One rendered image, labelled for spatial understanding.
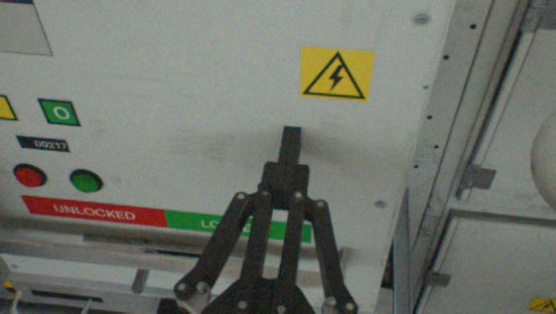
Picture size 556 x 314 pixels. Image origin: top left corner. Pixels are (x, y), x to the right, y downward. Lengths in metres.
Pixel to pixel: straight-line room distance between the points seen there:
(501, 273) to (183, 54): 0.85
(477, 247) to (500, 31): 0.45
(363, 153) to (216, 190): 0.16
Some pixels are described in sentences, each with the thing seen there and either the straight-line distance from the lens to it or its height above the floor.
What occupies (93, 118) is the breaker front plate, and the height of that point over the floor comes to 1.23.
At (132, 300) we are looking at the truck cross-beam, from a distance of 0.80.
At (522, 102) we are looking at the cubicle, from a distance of 0.83.
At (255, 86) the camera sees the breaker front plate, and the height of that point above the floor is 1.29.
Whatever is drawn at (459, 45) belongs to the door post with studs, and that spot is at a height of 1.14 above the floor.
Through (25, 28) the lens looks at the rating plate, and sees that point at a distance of 0.50.
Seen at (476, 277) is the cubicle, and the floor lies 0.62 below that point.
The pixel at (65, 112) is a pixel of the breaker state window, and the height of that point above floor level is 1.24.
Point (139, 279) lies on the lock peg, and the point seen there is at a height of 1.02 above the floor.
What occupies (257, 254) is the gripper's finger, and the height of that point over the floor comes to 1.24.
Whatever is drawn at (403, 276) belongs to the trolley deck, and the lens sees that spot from 0.88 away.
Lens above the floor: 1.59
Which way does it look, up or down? 48 degrees down
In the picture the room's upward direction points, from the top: straight up
